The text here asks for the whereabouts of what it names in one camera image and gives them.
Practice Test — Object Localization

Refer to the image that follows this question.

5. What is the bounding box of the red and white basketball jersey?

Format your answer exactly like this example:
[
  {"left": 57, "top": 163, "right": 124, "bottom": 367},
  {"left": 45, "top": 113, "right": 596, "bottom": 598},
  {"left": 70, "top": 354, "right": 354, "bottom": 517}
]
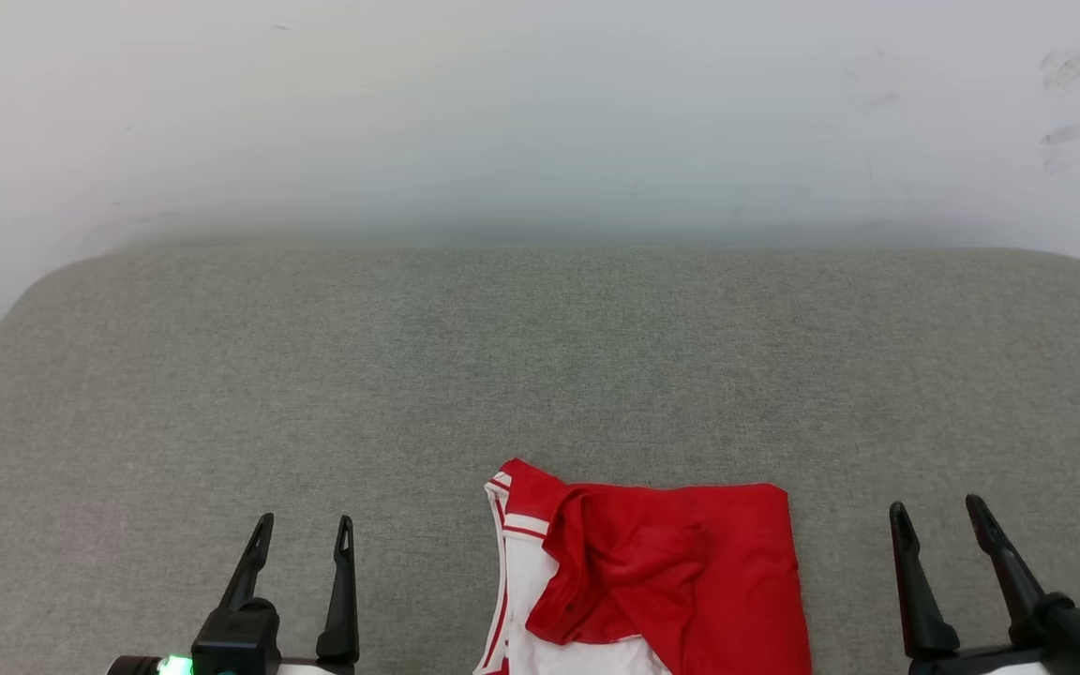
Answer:
[{"left": 474, "top": 457, "right": 813, "bottom": 675}]

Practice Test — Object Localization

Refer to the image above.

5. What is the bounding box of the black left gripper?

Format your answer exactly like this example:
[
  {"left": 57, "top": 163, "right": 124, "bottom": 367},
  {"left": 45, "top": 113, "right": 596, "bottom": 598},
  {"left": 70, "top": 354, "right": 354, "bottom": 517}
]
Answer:
[{"left": 109, "top": 513, "right": 361, "bottom": 675}]

